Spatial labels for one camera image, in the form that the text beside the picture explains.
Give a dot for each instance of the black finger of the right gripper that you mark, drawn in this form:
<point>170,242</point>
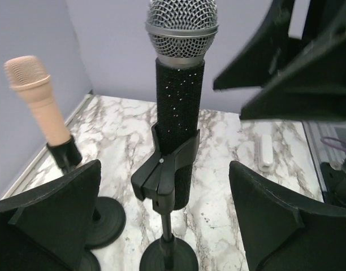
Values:
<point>268,51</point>
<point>312,87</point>

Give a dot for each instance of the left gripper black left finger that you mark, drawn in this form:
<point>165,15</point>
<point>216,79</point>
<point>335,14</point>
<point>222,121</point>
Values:
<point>45,228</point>

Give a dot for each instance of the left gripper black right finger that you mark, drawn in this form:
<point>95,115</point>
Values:
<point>284,230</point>

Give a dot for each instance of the black stand with round base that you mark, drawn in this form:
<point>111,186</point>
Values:
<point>109,217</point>

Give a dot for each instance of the silver mesh head black microphone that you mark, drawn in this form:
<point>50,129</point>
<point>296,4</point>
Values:
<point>181,33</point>

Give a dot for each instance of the beige pink microphone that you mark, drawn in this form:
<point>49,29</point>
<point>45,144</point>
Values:
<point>32,83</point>

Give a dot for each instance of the black round base stand rear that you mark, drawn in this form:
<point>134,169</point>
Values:
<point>89,262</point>

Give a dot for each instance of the white eraser at right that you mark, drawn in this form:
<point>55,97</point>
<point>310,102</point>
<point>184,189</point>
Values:
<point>265,155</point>

